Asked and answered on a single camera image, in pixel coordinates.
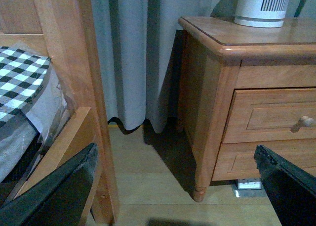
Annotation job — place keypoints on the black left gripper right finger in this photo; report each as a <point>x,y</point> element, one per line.
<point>290,189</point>

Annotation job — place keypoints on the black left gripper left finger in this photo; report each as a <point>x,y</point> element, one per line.
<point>59,198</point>

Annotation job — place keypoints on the drawer wooden knob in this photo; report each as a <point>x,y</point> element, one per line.
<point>306,121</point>

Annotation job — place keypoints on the white floor power socket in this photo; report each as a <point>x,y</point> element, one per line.
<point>250,187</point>

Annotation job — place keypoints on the plastic wrapped mattress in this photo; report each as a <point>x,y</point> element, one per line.
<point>43,118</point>

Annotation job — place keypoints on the wooden nightstand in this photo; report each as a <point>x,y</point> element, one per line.
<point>220,57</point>

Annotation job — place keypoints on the checkered bed sheet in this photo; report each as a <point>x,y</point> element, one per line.
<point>21,79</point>

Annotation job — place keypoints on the grey curtain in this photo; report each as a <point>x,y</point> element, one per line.
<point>139,47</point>

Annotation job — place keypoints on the white cylindrical air purifier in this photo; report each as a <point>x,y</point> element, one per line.
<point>261,13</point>

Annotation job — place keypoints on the wooden bed frame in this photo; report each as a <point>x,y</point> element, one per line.
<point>64,31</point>

